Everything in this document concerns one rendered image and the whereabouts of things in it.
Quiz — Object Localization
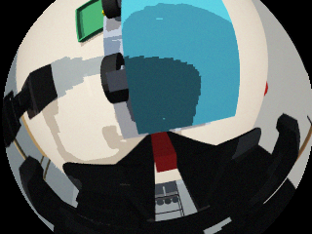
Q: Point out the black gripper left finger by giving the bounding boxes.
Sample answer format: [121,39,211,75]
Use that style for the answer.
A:
[62,136,156,222]

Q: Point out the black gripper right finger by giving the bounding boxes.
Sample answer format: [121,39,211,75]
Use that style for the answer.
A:
[167,128,261,212]

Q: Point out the red-headed metal pin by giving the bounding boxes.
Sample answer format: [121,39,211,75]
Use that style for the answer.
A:
[151,132,176,172]

